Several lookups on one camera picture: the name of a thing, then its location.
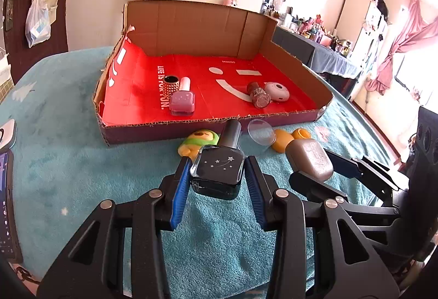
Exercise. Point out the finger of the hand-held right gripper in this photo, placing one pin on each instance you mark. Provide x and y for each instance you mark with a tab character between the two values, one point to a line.
311	184
342	162

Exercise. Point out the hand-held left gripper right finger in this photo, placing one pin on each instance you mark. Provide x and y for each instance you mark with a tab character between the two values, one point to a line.
255	189

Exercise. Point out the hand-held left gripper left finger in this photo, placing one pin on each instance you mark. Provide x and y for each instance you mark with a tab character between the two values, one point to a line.
181	189

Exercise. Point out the grey brown case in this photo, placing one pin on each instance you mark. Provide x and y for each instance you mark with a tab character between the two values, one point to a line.
309	158

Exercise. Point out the black nail polish bottle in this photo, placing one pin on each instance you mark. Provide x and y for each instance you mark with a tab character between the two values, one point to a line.
219	165

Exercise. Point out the amber round jar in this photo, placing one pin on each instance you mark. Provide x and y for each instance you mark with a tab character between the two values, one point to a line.
301	133

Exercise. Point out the green and yellow toy figure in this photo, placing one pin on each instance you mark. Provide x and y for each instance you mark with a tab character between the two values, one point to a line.
200	140

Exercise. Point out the clear plastic cup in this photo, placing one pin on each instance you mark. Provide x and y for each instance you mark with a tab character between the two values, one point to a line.
261	131

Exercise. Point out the pink nail polish bottle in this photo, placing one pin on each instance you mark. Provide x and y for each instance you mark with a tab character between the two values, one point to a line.
183	102

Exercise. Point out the glitter bottle with brown cap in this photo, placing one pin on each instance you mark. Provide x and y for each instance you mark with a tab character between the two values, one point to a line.
260	98

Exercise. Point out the pink round device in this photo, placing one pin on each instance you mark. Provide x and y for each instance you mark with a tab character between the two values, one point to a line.
278	92

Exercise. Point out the silver studded cup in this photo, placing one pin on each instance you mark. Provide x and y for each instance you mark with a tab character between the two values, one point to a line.
171	85

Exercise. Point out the cardboard box with red lining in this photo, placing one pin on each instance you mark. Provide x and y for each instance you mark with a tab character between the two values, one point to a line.
191	25

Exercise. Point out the grey blue table cloth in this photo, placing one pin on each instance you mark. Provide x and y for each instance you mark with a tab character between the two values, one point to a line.
328	57

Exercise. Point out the teal fleece blanket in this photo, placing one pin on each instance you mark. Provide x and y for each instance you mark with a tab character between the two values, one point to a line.
68	165

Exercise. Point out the row of cosmetic bottles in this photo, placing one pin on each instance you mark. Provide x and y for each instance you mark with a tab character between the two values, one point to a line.
314	30

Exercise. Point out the pink curtain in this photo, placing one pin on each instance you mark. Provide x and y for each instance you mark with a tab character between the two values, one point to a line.
403	42

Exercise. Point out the white wardrobe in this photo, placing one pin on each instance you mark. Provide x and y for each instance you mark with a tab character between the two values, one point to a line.
356	18

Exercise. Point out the small pink pig plush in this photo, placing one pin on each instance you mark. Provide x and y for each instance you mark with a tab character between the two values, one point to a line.
231	2

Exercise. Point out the clear plastic bag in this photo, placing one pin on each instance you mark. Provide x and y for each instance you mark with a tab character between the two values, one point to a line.
37	25

